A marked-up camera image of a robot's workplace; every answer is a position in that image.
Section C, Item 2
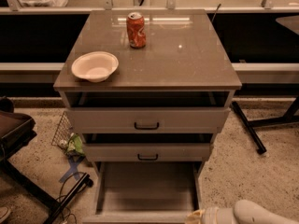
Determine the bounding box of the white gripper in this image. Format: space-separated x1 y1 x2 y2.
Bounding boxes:
185 207 238 224

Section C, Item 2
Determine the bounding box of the grey drawer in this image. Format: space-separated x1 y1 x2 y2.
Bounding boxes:
82 161 204 224
83 143 212 161
66 107 230 133

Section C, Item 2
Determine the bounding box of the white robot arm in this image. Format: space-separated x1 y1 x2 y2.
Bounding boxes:
185 200 299 224

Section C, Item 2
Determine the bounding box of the grey drawer cabinet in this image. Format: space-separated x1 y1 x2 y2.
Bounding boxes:
52 8 243 185

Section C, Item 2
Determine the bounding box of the blue tape cross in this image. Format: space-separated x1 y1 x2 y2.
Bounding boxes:
59 156 84 183

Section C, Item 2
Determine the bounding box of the green snack bag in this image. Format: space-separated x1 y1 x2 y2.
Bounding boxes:
58 133 85 157

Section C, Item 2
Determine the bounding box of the white paper bowl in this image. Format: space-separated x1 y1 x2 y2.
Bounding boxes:
71 51 119 83

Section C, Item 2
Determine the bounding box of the grey shoe tip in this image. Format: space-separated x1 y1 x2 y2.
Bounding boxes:
0 206 11 224

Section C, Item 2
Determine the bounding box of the dark office chair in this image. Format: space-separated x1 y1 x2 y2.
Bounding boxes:
0 96 93 224

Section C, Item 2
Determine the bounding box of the orange soda can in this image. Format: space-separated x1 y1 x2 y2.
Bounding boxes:
126 12 146 49

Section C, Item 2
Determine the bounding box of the black floor cable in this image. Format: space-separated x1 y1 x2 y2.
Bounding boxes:
55 171 88 224

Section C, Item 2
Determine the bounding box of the black table leg frame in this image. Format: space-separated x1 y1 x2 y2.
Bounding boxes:
231 97 299 155

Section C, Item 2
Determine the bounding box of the wire mesh basket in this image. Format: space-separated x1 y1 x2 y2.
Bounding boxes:
51 112 73 147

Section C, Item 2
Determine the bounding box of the metal window rail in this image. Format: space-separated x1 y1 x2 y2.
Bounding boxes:
0 0 299 16

